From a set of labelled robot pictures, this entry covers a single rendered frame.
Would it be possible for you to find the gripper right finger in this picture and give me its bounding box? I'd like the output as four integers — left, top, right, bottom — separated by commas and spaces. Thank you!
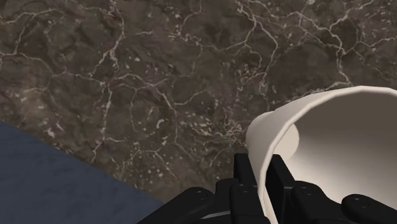
265, 154, 397, 224

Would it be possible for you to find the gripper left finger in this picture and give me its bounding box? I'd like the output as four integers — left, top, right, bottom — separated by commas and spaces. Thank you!
137, 153, 270, 224

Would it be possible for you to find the white cup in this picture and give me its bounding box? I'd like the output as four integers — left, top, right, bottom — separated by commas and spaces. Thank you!
246, 85, 397, 224

